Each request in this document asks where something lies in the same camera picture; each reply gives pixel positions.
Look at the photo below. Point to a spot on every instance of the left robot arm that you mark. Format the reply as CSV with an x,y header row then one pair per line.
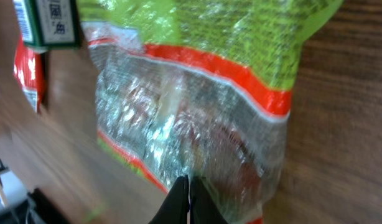
x,y
21,206

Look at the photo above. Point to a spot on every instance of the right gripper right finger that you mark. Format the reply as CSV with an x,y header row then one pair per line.
x,y
202,208

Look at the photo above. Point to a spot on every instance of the dark green small box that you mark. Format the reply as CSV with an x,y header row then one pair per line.
x,y
48,24

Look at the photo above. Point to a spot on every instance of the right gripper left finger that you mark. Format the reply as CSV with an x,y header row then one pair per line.
x,y
175,207

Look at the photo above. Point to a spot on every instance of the red snack packet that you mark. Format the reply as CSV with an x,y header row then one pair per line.
x,y
29,73

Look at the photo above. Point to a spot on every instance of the green snack bag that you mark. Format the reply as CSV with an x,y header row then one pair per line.
x,y
200,87

